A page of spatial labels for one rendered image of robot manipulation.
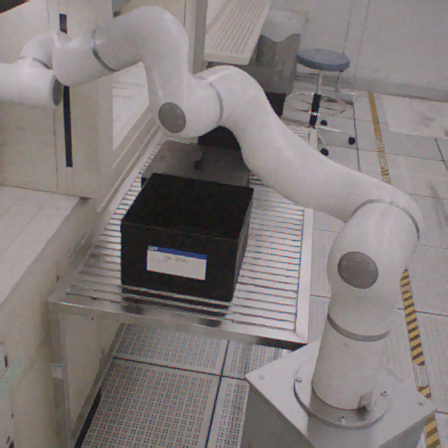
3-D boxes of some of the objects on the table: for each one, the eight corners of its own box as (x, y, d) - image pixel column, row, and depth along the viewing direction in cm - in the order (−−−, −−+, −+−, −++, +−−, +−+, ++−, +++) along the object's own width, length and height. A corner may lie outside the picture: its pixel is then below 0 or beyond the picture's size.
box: (276, 163, 216) (285, 93, 203) (194, 153, 216) (199, 83, 203) (276, 132, 240) (285, 68, 227) (203, 124, 241) (208, 60, 228)
